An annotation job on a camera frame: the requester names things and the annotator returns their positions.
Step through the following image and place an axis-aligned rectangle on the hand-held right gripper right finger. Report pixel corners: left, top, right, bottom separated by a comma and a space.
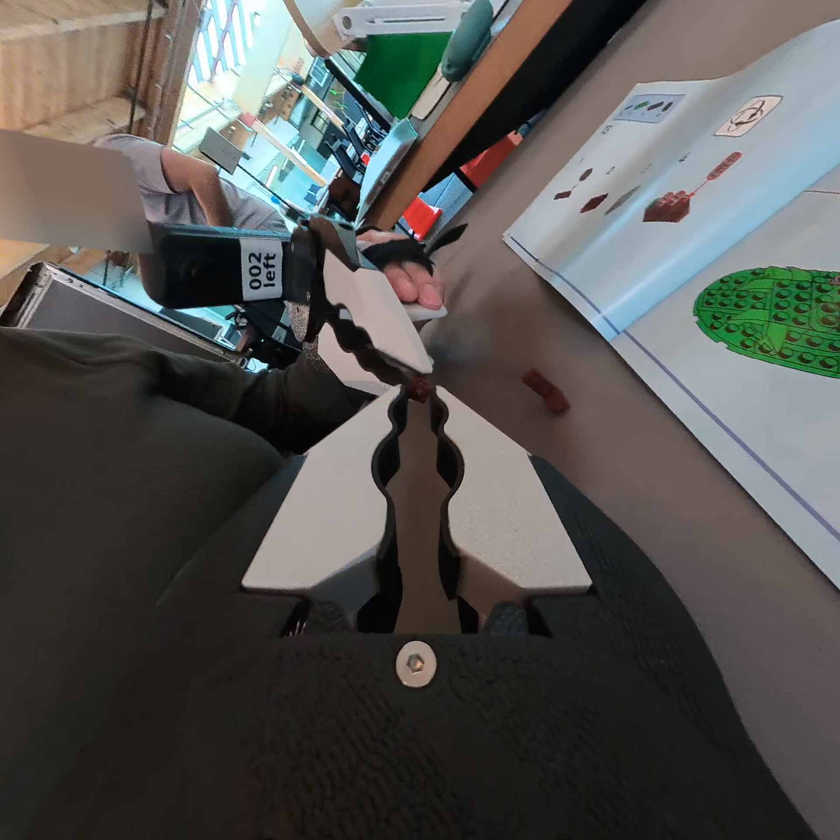
430, 386, 594, 621

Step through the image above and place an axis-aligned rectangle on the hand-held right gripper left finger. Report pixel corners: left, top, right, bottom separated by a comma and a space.
241, 385, 409, 618

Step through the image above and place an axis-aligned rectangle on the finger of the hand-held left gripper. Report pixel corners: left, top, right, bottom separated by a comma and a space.
317, 323, 403, 396
320, 251, 435, 388

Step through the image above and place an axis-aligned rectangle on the person's left forearm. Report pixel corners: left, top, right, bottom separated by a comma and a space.
223, 353, 396, 455

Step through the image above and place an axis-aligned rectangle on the teal rounded arm base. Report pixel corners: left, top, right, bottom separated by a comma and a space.
441, 0, 494, 83

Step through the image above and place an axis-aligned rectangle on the person's left hand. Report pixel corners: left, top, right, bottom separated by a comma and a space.
358, 227, 448, 312

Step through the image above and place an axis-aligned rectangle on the silver metal case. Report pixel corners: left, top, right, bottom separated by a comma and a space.
0, 262, 247, 365

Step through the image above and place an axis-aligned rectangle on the grey tray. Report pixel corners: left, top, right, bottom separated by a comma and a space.
357, 118, 417, 211

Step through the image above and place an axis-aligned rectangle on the orange box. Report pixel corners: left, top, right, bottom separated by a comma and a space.
459, 131, 522, 191

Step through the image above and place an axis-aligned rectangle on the person's olive clothed torso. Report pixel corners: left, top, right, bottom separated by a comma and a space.
0, 325, 309, 840

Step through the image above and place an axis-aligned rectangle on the wooden table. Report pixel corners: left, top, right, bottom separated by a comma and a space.
282, 0, 585, 231

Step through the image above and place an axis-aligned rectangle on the green cardboard box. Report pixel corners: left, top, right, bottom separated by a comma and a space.
354, 29, 454, 119

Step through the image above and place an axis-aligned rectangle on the toy brick instruction booklet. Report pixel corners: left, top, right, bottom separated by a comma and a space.
504, 20, 840, 588

